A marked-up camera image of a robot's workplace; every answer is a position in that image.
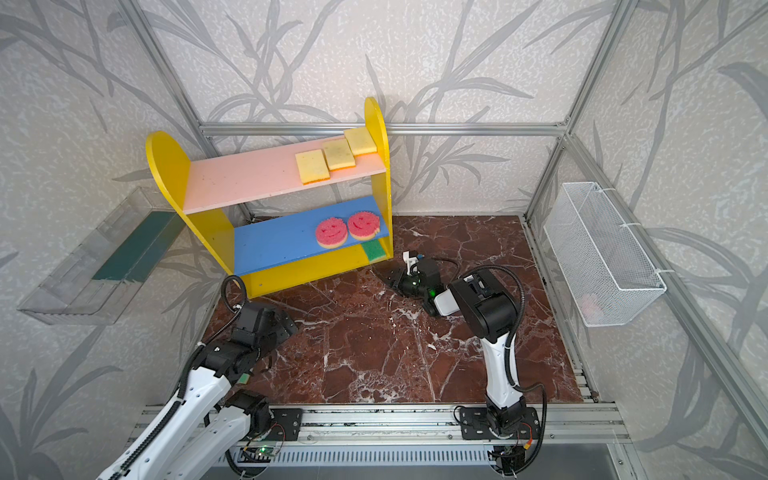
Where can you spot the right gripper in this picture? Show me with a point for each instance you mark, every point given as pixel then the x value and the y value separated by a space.
pixel 400 281

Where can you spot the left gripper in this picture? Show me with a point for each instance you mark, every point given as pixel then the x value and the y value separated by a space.
pixel 282 323

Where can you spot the pink smiley sponge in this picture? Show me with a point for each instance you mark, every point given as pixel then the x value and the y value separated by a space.
pixel 364 225
pixel 331 233

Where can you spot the orange yellow sponge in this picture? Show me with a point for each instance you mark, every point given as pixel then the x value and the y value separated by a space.
pixel 312 166

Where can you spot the blue lower shelf board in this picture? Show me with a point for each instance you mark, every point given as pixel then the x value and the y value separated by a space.
pixel 286 239

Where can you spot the pink top shelf board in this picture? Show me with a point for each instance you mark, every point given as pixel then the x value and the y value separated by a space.
pixel 255 175

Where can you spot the green circuit board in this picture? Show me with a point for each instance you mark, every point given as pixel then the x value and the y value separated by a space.
pixel 259 454

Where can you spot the dark green scouring pad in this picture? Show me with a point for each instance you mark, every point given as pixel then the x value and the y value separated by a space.
pixel 143 249

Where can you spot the pink item in basket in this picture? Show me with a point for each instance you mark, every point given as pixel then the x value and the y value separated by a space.
pixel 590 308

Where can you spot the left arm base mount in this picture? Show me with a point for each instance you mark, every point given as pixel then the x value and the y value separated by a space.
pixel 277 425

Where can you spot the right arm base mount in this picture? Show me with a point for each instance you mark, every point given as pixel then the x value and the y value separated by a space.
pixel 474 424

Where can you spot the white wire mesh basket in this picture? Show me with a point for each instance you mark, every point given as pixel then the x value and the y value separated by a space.
pixel 598 253

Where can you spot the clear plastic wall tray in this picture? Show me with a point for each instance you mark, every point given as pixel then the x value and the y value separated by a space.
pixel 69 296

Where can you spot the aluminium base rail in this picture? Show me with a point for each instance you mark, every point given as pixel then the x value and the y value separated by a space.
pixel 434 424

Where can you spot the aluminium enclosure frame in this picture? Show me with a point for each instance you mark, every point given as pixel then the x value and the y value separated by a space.
pixel 742 391

